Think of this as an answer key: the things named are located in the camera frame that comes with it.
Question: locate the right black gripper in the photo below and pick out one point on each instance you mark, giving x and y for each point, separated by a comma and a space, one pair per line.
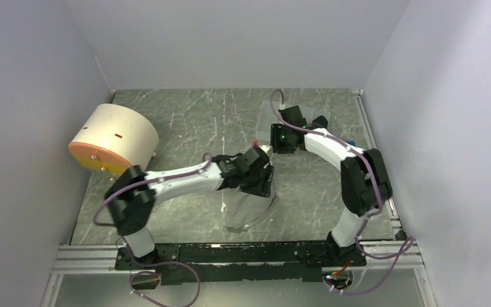
275, 130

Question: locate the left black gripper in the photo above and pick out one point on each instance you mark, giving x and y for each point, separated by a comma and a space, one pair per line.
263, 187

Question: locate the grey underwear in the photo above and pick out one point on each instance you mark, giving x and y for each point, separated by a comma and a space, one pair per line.
243, 211

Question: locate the black striped underwear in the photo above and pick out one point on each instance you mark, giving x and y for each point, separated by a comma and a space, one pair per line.
320, 122

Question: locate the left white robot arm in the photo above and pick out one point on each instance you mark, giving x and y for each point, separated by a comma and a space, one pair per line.
133, 196

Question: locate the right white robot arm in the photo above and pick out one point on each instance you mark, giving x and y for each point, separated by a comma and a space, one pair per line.
365, 184

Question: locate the clear plastic organizer box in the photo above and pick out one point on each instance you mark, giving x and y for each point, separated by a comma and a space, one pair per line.
267, 118

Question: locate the cream cylindrical drum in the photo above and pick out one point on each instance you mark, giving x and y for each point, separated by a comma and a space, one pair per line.
113, 139

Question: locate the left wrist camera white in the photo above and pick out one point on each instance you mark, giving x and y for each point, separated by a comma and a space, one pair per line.
266, 148

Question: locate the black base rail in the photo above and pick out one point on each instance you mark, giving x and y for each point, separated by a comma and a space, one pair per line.
305, 260

